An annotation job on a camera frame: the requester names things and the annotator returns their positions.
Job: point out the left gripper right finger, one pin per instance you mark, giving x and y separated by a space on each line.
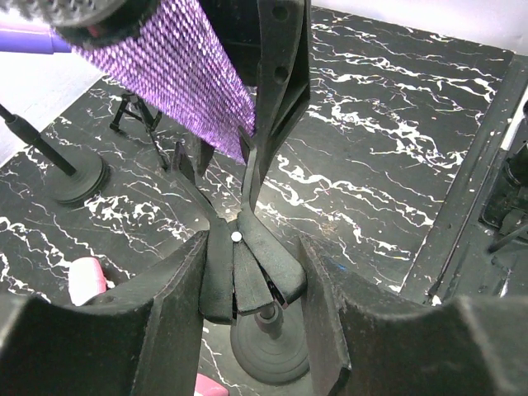
363 340

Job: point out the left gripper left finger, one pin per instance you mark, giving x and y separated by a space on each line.
141 338

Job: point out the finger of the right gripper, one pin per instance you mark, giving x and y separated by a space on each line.
282 85

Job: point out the purple glitter microphone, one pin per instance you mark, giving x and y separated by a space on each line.
166 52

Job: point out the black round-base stand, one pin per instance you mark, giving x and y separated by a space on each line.
73 178
250 279

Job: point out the black tripod shock-mount stand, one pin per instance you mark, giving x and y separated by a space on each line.
134 106

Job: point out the purple smooth microphone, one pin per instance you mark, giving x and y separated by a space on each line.
26 38

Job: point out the pink microphone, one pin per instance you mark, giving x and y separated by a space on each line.
86 280

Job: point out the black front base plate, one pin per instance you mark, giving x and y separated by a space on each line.
440 244

